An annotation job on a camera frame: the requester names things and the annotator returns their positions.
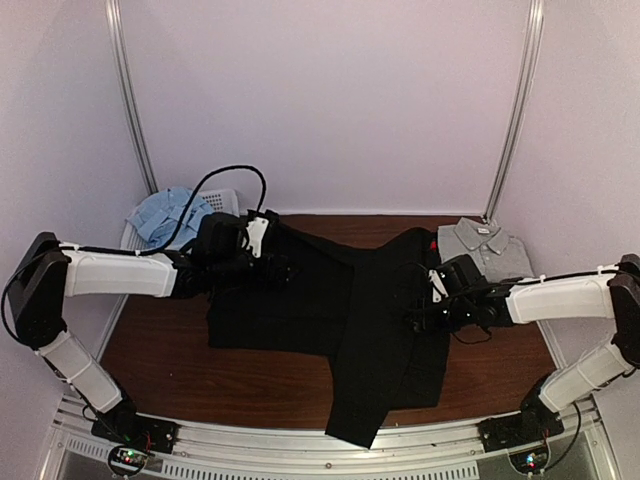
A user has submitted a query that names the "black long sleeve shirt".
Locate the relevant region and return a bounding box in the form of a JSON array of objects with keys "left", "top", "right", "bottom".
[{"left": 207, "top": 224, "right": 449, "bottom": 448}]

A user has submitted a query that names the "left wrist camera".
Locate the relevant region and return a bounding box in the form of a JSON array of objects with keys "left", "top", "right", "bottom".
[{"left": 243, "top": 210, "right": 279, "bottom": 258}]

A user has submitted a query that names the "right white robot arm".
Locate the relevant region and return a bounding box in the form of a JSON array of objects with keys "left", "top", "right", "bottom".
[{"left": 407, "top": 254, "right": 639, "bottom": 442}]

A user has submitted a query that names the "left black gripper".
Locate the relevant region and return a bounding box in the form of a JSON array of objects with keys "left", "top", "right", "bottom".
[{"left": 210, "top": 249, "right": 302, "bottom": 291}]

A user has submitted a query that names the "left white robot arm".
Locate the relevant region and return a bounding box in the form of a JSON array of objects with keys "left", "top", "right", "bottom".
[{"left": 1, "top": 211, "right": 292, "bottom": 444}]

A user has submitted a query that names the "aluminium frame post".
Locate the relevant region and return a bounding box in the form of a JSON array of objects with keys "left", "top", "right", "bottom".
[
  {"left": 482, "top": 0, "right": 545, "bottom": 224},
  {"left": 105, "top": 0, "right": 158, "bottom": 195}
]

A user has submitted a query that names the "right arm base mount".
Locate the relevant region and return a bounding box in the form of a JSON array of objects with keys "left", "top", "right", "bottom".
[{"left": 477, "top": 375, "right": 564, "bottom": 476}]

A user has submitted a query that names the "left black camera cable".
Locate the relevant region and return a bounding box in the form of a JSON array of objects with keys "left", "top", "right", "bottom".
[{"left": 134, "top": 164, "right": 269, "bottom": 259}]

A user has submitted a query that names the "grey folded button shirt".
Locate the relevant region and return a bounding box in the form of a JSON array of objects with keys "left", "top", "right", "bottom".
[{"left": 437, "top": 218, "right": 534, "bottom": 282}]

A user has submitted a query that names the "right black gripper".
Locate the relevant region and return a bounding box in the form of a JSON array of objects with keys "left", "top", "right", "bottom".
[{"left": 401, "top": 296, "right": 474, "bottom": 334}]

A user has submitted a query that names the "right aluminium frame post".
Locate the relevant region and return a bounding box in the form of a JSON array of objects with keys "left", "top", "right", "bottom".
[{"left": 482, "top": 0, "right": 545, "bottom": 224}]

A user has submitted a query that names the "left aluminium frame post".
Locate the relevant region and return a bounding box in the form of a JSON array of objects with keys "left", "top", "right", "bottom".
[{"left": 105, "top": 0, "right": 158, "bottom": 195}]

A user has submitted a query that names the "white plastic basket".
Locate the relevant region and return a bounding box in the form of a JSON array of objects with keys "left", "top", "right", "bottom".
[{"left": 120, "top": 187, "right": 239, "bottom": 251}]

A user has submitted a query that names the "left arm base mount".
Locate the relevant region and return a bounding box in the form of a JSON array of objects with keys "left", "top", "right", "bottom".
[{"left": 83, "top": 399, "right": 179, "bottom": 479}]

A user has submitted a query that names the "light blue shirt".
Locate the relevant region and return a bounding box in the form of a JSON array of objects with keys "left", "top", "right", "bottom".
[{"left": 126, "top": 187, "right": 214, "bottom": 248}]

